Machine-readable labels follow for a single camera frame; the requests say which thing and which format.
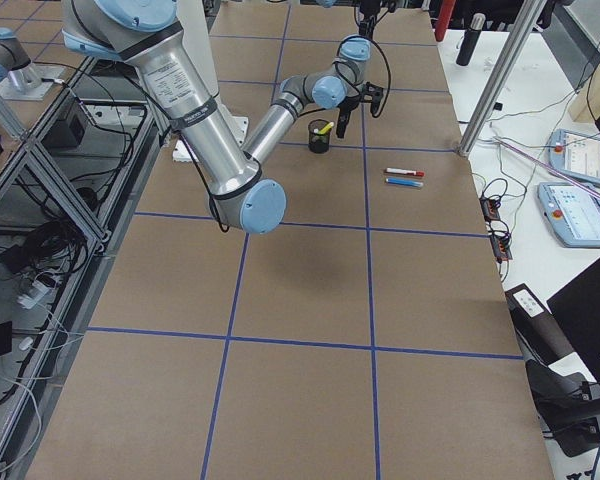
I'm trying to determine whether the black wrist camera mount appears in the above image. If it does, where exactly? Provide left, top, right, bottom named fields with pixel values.
left=361, top=82, right=384, bottom=118

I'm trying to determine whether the red bottle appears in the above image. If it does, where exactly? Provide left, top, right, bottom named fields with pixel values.
left=434, top=0, right=456, bottom=42

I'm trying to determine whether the aluminium frame post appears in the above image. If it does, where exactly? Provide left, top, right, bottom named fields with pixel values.
left=457, top=0, right=544, bottom=157

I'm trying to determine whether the teach pendant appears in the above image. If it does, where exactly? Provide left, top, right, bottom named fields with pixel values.
left=537, top=182, right=600, bottom=248
left=548, top=129, right=600, bottom=187

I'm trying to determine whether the yellow highlighter pen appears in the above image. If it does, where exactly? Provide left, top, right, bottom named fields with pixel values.
left=313, top=122, right=334, bottom=135

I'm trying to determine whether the lower teach pendant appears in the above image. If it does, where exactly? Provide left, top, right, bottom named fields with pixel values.
left=537, top=182, right=600, bottom=248

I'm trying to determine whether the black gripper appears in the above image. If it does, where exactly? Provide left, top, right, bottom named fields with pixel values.
left=336, top=97, right=359, bottom=138
left=354, top=0, right=398, bottom=36

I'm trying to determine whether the upper teach pendant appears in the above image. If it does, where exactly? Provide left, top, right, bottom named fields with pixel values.
left=548, top=129, right=600, bottom=187

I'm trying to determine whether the blue highlighter pen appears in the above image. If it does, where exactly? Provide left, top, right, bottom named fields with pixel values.
left=385, top=177, right=424, bottom=189

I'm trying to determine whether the black thermos bottle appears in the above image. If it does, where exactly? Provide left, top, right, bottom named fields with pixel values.
left=456, top=12, right=486, bottom=67

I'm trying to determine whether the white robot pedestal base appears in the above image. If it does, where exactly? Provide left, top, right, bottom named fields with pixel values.
left=176, top=1, right=249, bottom=162

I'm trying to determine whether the red white marker pen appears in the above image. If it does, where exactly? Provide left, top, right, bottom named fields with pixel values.
left=384, top=167, right=425, bottom=178

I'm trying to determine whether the black mesh pen cup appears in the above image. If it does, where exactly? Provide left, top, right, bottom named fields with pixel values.
left=308, top=119, right=332, bottom=154

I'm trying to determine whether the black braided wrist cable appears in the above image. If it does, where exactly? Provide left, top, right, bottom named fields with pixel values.
left=339, top=34, right=394, bottom=119

